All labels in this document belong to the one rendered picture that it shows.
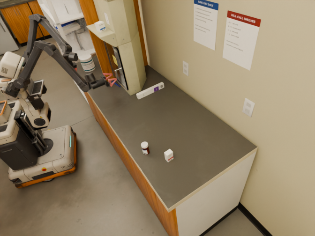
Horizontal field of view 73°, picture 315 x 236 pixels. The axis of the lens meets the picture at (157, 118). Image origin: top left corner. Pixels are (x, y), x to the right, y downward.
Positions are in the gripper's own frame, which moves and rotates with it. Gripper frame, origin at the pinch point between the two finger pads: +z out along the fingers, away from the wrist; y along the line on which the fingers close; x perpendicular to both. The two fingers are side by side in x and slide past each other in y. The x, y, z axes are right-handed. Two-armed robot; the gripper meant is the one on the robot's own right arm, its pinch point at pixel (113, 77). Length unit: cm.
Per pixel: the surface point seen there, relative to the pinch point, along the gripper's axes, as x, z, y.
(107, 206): 114, -55, -35
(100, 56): -5.3, 2.1, 31.5
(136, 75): 4.1, 18.3, -5.6
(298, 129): -7, 52, -125
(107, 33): -36.0, 4.9, -1.2
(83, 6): -48, 2, 32
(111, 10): -51, 11, -5
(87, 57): 6, -3, 66
